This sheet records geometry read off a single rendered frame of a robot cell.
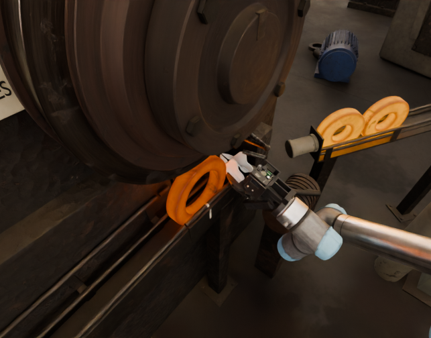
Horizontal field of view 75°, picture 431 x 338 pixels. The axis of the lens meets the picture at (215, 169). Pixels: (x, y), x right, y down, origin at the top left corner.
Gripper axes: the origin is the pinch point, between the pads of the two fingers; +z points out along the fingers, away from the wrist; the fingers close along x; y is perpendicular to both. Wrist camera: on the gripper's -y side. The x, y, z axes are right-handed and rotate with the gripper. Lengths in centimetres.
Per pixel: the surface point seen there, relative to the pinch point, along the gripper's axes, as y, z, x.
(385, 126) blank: 4, -29, -51
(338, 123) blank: 6.1, -16.5, -34.2
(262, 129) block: 6.1, -2.3, -11.6
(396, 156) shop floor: -59, -61, -134
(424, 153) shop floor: -55, -74, -149
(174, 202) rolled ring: 5.0, -1.4, 20.7
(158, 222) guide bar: -5.0, -0.1, 23.2
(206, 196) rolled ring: -4.3, -3.6, 9.8
